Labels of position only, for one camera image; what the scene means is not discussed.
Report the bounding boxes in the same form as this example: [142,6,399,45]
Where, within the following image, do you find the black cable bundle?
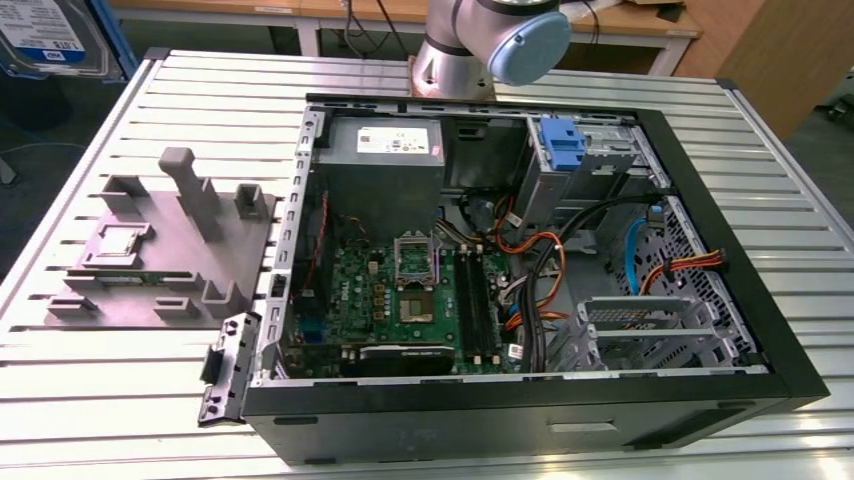
[516,187,675,374]

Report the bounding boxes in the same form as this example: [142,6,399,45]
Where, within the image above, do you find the blue drive latch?
[540,118,587,171]

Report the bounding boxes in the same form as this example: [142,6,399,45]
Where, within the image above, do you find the hard disk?
[0,0,140,84]

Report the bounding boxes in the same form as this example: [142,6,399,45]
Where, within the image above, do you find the CPU socket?
[396,288,436,331]

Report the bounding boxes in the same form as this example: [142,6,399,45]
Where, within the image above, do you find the orange wire bundle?
[492,229,568,332]

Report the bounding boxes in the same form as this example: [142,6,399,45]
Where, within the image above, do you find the blue data wire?
[623,196,668,299]

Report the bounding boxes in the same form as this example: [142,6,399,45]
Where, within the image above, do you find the silver CPU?
[98,227,145,255]

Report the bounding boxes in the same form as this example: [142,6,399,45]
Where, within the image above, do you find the metal socket cover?
[392,230,441,290]

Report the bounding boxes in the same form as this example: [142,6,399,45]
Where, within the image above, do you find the green motherboard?
[279,214,528,379]

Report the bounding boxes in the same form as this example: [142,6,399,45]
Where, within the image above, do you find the black graphics card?
[339,342,459,379]

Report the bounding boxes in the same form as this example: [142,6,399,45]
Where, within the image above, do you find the grey hinged case bracket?
[197,310,263,427]

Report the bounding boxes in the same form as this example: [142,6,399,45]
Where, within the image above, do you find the grey parts rack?
[42,146,285,331]

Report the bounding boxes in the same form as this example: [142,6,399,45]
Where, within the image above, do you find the wooden desk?
[109,0,706,76]

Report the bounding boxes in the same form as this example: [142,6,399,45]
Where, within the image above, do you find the black RAM slot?
[471,243,503,366]
[452,243,485,366]

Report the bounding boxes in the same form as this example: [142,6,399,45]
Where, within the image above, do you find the metal locking lever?
[429,232,444,291]

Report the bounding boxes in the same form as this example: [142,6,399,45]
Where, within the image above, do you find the metal disk bay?
[572,294,735,372]

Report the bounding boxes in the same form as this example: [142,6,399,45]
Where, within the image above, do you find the green RAM stick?
[96,271,168,287]

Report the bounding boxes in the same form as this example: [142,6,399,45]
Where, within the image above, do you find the red yellow power wire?
[636,248,730,299]

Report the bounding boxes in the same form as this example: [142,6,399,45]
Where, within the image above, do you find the brown wooden cabinet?
[676,0,854,142]

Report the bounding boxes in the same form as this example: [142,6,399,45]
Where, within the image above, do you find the black PC case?
[240,91,831,466]

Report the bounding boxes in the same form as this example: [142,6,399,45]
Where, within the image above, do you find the grey power supply unit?
[311,117,447,241]

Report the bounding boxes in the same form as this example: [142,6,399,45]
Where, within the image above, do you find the metal optical drive cage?
[516,114,672,231]

